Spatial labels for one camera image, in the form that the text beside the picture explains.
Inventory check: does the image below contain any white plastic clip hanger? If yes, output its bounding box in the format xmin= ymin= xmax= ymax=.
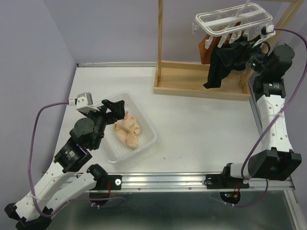
xmin=192 ymin=0 xmax=273 ymax=48

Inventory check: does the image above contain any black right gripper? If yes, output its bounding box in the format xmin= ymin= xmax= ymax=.
xmin=217 ymin=34 xmax=270 ymax=77

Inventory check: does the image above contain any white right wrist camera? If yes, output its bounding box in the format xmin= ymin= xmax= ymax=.
xmin=253 ymin=23 xmax=276 ymax=47

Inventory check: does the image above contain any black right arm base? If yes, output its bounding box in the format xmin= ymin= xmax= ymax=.
xmin=204 ymin=173 xmax=249 ymax=189

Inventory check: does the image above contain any black underwear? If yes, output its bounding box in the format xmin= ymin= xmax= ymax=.
xmin=203 ymin=38 xmax=247 ymax=89

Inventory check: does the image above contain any clear plastic basket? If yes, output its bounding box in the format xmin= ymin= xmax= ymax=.
xmin=100 ymin=91 xmax=157 ymax=163

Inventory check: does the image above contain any beige striped underwear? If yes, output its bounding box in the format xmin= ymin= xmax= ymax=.
xmin=114 ymin=110 xmax=141 ymax=150

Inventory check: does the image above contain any aluminium mounting rail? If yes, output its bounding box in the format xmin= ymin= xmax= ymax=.
xmin=110 ymin=172 xmax=295 ymax=193

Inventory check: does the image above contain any wooden hanger stand frame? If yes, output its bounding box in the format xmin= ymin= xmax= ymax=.
xmin=152 ymin=0 xmax=307 ymax=101

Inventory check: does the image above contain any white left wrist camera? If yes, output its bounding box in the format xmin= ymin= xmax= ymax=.
xmin=68 ymin=92 xmax=99 ymax=114

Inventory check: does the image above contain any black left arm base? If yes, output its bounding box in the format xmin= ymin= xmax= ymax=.
xmin=91 ymin=174 xmax=122 ymax=191

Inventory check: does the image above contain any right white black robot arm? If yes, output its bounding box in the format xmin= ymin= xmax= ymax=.
xmin=216 ymin=41 xmax=302 ymax=187

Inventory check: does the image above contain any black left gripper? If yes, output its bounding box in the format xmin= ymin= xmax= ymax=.
xmin=83 ymin=99 xmax=126 ymax=149

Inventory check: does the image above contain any orange underwear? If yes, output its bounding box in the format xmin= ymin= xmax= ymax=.
xmin=198 ymin=21 xmax=242 ymax=65

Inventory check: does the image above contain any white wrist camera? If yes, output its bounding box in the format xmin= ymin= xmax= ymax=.
xmin=253 ymin=23 xmax=276 ymax=47
xmin=68 ymin=92 xmax=99 ymax=114

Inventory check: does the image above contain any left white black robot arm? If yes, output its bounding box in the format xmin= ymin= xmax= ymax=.
xmin=4 ymin=96 xmax=125 ymax=230

